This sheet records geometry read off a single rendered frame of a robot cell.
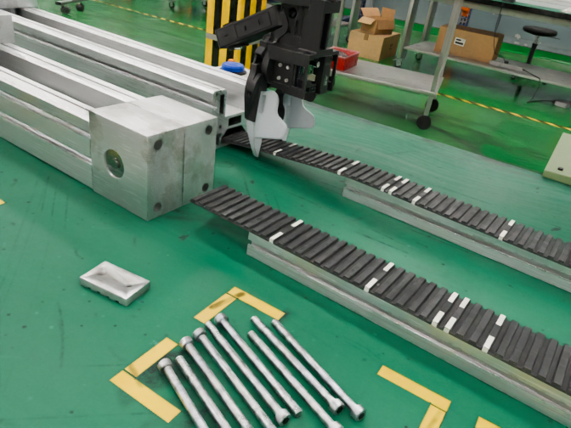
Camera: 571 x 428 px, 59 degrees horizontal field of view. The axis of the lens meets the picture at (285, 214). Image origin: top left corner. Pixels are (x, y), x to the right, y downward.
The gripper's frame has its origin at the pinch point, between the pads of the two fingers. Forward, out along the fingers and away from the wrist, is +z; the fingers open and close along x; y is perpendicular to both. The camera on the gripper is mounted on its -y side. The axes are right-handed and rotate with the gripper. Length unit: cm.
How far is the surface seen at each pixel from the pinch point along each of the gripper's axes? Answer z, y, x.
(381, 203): 1.0, 19.5, -1.9
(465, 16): 43, -185, 700
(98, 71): -2.8, -30.2, -5.0
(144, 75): -5.0, -19.4, -5.0
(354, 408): 1.3, 31.8, -30.9
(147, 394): 2.2, 20.2, -38.7
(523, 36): 56, -111, 743
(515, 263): 1.6, 35.6, -2.0
